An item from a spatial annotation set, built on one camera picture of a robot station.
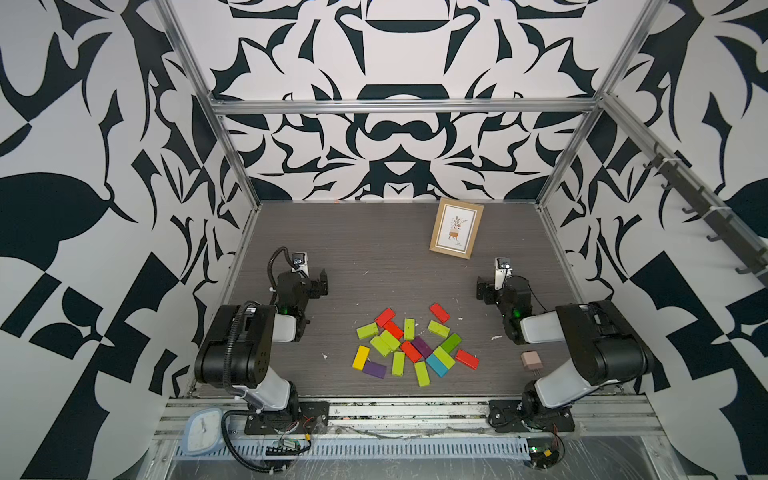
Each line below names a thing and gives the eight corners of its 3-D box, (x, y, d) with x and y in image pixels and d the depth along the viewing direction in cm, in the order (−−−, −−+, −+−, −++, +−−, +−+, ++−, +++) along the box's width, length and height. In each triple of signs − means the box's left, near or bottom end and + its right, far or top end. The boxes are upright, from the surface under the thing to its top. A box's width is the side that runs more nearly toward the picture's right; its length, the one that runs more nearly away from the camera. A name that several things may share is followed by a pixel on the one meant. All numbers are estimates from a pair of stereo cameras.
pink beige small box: (523, 369, 84) (526, 367, 82) (519, 353, 86) (522, 350, 85) (539, 369, 84) (543, 367, 82) (534, 353, 86) (538, 350, 85)
